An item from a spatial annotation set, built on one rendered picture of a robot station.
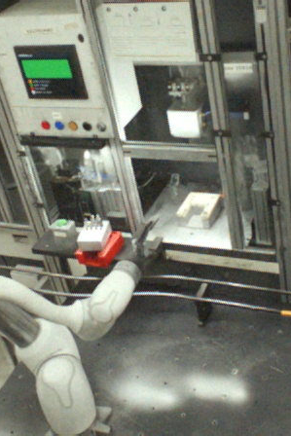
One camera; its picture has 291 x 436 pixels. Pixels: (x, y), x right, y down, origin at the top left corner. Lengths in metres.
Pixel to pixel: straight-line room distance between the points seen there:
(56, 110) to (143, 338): 0.91
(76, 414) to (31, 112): 1.09
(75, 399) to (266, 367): 0.66
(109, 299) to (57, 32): 0.91
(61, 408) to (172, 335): 0.57
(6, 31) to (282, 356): 1.48
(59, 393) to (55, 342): 0.21
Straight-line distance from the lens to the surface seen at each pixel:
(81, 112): 2.33
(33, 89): 2.36
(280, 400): 2.20
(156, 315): 2.54
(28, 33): 2.30
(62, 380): 2.04
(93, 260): 2.49
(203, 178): 2.81
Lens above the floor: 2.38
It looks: 31 degrees down
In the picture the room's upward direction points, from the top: 12 degrees counter-clockwise
